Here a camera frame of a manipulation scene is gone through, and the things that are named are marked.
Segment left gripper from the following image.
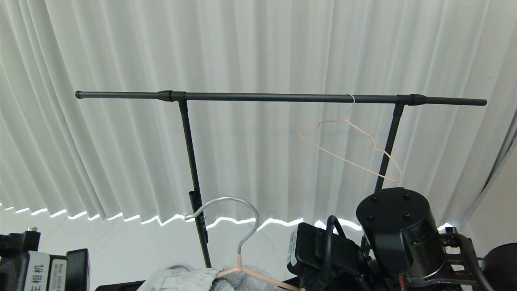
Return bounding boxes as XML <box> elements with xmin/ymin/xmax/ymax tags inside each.
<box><xmin>0</xmin><ymin>247</ymin><xmax>90</xmax><ymax>291</ymax></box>

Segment pale grey shorts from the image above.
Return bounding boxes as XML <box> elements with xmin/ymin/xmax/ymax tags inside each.
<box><xmin>137</xmin><ymin>265</ymin><xmax>291</xmax><ymax>291</ymax></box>

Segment pink clothes hanger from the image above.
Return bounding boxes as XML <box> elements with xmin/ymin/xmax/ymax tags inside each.
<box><xmin>185</xmin><ymin>197</ymin><xmax>301</xmax><ymax>291</ymax></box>
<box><xmin>299</xmin><ymin>95</ymin><xmax>403</xmax><ymax>182</ymax></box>

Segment black clothes rack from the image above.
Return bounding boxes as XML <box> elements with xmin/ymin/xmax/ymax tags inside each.
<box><xmin>75</xmin><ymin>90</ymin><xmax>488</xmax><ymax>269</ymax></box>

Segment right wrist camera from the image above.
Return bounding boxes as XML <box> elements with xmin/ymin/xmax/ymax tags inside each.
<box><xmin>287</xmin><ymin>221</ymin><xmax>366</xmax><ymax>277</ymax></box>

